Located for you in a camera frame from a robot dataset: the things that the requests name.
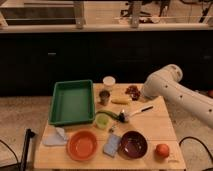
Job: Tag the orange plastic bowl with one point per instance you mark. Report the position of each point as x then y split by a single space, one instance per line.
82 145

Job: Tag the orange fruit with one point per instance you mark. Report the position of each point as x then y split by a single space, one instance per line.
162 150

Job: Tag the dark red grape bunch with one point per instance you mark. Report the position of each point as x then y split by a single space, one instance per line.
133 92

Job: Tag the light green small cup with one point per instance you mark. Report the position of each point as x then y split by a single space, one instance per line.
101 121

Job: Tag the black stand pole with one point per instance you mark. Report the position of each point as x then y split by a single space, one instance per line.
29 135

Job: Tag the small metal cup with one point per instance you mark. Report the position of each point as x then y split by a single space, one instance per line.
104 97

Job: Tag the green plastic tray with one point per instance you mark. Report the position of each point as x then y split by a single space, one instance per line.
72 103

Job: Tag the white folded cloth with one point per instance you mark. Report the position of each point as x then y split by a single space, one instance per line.
58 138

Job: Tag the dark maroon bowl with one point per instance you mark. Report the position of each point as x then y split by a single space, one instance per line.
133 145

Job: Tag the blue sponge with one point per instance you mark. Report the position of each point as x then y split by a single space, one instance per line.
112 144

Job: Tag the black white handled utensil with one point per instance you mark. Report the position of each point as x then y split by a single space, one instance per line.
124 117

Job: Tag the white plastic cup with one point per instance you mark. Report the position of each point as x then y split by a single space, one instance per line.
109 82

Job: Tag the small metal clip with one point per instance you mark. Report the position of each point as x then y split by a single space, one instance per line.
112 128

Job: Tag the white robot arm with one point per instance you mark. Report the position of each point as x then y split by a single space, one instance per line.
166 82

